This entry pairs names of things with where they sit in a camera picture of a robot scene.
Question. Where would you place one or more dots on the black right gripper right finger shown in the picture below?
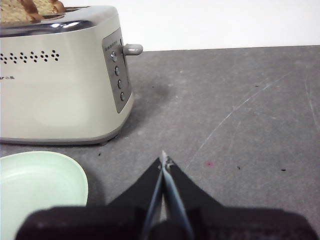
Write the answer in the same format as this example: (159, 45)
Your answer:
(225, 225)

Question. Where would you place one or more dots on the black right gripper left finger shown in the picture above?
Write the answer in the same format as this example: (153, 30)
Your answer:
(100, 222)

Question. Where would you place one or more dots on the pale green round plate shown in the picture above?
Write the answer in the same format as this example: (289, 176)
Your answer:
(37, 185)

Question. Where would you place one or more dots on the large toast bread slice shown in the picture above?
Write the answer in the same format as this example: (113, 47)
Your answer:
(12, 11)

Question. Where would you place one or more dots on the cream steel toaster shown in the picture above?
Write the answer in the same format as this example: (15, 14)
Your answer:
(62, 100)

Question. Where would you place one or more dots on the grey toaster lever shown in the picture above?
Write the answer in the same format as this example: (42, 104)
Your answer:
(133, 49)

